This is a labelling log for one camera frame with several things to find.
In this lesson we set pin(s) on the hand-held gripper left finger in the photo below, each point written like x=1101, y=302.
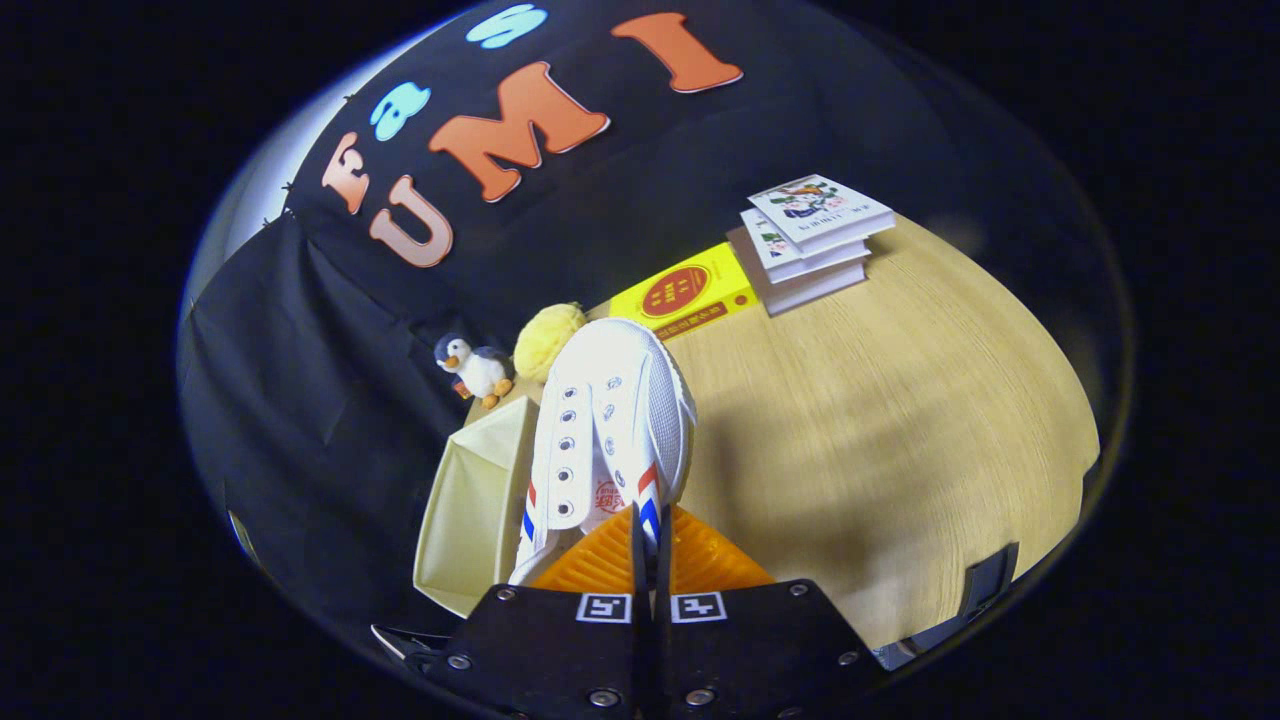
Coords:
x=560, y=650

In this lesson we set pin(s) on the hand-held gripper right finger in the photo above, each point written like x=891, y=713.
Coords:
x=750, y=650

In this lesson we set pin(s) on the cream fabric storage box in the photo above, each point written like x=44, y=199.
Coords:
x=470, y=500

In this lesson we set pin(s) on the white striped canvas shoe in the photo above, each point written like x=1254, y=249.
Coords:
x=615, y=420

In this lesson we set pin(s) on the black flat panel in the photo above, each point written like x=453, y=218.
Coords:
x=990, y=580

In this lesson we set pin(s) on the small penguin plush toy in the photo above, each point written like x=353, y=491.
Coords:
x=482, y=372

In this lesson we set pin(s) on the yellow round bun toy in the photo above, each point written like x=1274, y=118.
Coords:
x=548, y=340

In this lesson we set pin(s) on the black backdrop cloth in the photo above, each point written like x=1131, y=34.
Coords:
x=350, y=380

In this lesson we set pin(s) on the yellow book with red circle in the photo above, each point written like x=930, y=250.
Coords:
x=680, y=292

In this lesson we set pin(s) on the white book with small picture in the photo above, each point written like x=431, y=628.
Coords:
x=775, y=248

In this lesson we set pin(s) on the white book with illustrated cover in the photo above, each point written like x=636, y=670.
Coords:
x=815, y=210

